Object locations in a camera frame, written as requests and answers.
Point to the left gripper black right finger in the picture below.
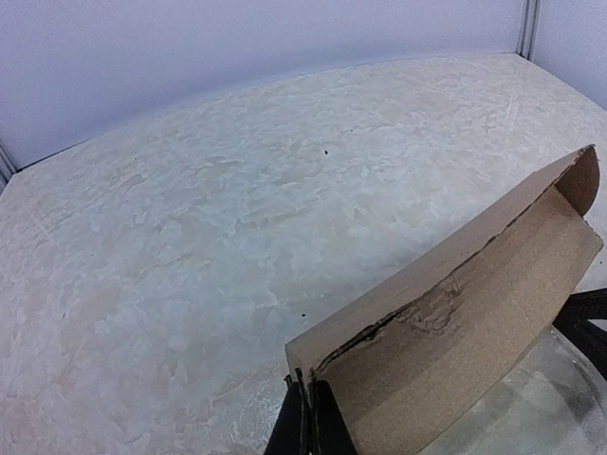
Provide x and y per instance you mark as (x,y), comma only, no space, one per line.
(328,433)

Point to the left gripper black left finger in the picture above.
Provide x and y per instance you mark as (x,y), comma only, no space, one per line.
(290,432)

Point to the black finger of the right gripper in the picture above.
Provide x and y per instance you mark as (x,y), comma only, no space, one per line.
(576,322)

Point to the brown cardboard box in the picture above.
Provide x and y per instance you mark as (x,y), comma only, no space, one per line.
(411,356)

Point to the right aluminium corner post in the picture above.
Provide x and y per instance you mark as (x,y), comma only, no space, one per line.
(528,29)

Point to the aluminium corner post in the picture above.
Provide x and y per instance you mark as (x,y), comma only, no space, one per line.
(528,29)
(8,167)

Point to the left aluminium corner post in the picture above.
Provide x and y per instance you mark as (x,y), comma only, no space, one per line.
(8,167)

